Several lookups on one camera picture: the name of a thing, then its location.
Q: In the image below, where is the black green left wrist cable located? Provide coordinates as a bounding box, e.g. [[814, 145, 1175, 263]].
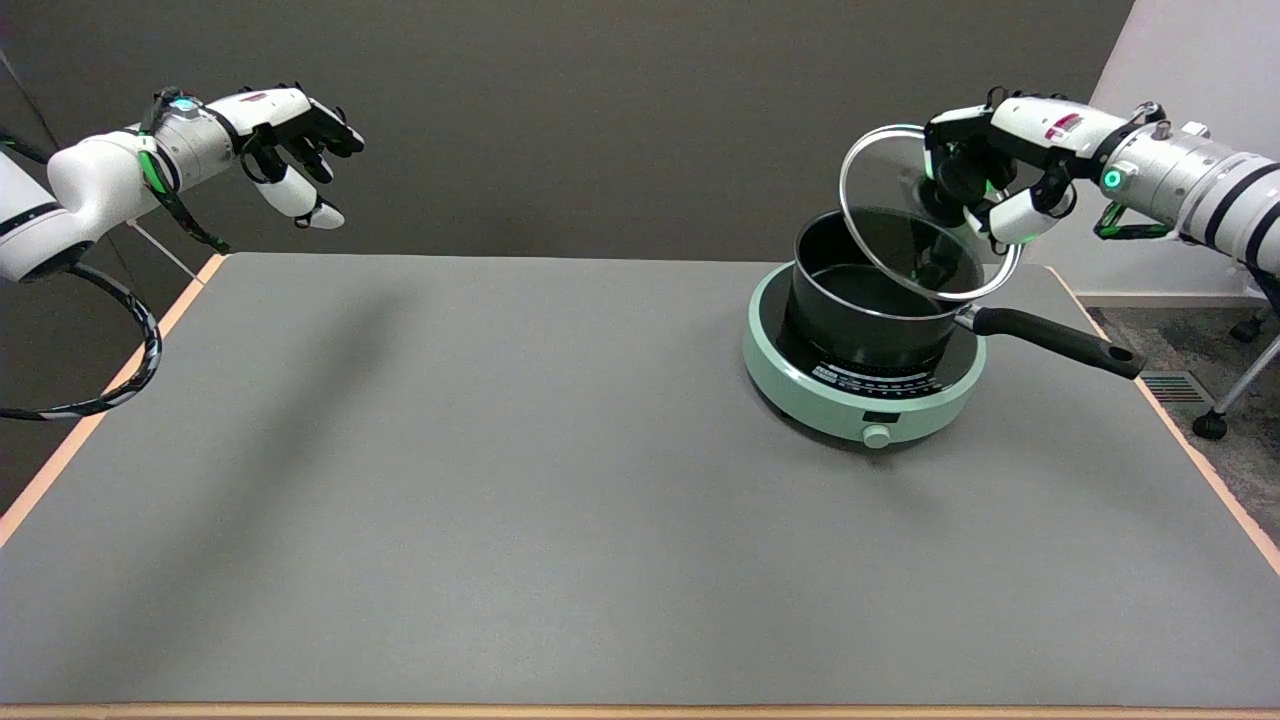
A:
[[138, 88, 233, 254]]

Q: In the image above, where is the floor vent grille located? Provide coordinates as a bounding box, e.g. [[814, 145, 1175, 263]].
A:
[[1138, 371, 1214, 406]]

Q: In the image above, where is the mint green induction cooker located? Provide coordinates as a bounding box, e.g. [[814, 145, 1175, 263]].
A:
[[741, 262, 988, 449]]

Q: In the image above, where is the glass pot lid black knob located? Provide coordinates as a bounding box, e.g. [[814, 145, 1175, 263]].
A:
[[839, 124, 1023, 303]]

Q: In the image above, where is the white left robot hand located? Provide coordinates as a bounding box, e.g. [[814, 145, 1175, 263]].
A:
[[205, 83, 366, 231]]

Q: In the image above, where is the black saucepan with handle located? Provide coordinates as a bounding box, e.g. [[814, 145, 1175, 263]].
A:
[[790, 207, 1148, 379]]

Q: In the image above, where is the black looping left arm cable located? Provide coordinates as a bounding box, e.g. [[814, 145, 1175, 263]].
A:
[[0, 260, 164, 422]]

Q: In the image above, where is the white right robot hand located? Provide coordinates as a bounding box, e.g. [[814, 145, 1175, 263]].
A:
[[922, 88, 1141, 247]]

